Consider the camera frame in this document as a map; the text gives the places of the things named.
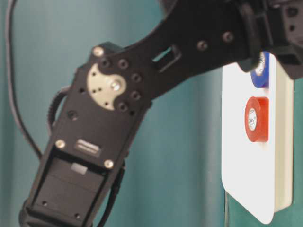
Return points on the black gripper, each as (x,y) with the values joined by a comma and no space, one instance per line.
(275,26)

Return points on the blue tape roll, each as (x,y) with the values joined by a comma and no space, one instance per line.
(260,75)

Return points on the red tape roll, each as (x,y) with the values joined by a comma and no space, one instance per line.
(256,119)

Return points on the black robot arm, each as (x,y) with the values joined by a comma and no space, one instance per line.
(84,161)

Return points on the white plastic tray case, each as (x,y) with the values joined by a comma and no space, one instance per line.
(258,175)

